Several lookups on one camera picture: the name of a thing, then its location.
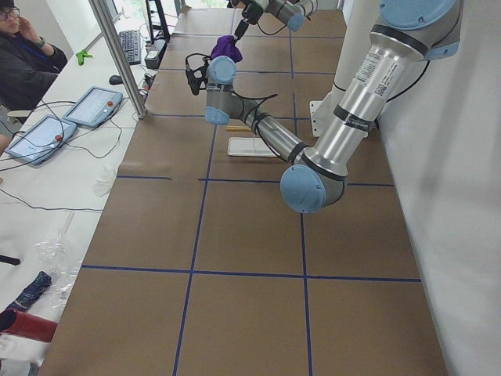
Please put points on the dark blue folded umbrella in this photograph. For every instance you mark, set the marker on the dark blue folded umbrella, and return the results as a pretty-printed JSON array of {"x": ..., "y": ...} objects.
[{"x": 31, "y": 293}]

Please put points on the teach pendant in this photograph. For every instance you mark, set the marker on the teach pendant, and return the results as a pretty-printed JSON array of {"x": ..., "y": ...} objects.
[
  {"x": 96, "y": 106},
  {"x": 42, "y": 140}
]

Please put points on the brown paper table cover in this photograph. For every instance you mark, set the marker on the brown paper table cover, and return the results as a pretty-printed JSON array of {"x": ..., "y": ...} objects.
[{"x": 198, "y": 267}]

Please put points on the clear plastic bag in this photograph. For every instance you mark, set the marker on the clear plastic bag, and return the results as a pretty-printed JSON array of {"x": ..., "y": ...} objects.
[{"x": 58, "y": 261}]

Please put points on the purple towel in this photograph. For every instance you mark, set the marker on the purple towel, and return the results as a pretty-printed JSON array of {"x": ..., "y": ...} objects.
[{"x": 226, "y": 46}]

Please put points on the white wooden towel rack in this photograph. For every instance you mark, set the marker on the white wooden towel rack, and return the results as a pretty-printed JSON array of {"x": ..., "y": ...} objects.
[{"x": 247, "y": 146}]

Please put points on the black computer mouse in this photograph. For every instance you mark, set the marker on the black computer mouse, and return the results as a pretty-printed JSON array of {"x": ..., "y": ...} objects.
[{"x": 115, "y": 80}]

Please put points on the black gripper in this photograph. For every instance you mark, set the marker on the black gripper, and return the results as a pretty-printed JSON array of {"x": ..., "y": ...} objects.
[{"x": 247, "y": 13}]

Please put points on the near teach pendant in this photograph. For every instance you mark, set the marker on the near teach pendant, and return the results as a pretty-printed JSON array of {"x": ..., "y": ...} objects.
[{"x": 42, "y": 140}]

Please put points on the black keyboard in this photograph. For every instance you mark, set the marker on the black keyboard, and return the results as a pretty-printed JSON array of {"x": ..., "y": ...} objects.
[{"x": 131, "y": 45}]

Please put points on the black computer box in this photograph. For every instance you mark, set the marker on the black computer box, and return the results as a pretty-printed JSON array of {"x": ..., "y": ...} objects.
[{"x": 155, "y": 53}]

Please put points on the far teach pendant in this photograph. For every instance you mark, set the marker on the far teach pendant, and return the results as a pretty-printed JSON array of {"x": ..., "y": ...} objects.
[{"x": 96, "y": 106}]

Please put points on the aluminium frame post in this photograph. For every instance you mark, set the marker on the aluminium frame post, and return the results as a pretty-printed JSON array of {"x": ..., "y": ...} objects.
[{"x": 106, "y": 25}]

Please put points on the seated person in black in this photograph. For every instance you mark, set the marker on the seated person in black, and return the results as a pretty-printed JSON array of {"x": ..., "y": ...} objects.
[{"x": 29, "y": 64}]

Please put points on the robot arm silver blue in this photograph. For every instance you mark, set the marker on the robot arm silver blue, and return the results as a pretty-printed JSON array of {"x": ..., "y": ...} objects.
[
  {"x": 404, "y": 32},
  {"x": 291, "y": 14}
]

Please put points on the red bottle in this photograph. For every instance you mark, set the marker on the red bottle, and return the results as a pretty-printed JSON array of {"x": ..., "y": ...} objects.
[{"x": 26, "y": 325}]

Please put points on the green clamp tool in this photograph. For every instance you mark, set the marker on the green clamp tool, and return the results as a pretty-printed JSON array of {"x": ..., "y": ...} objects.
[{"x": 82, "y": 56}]

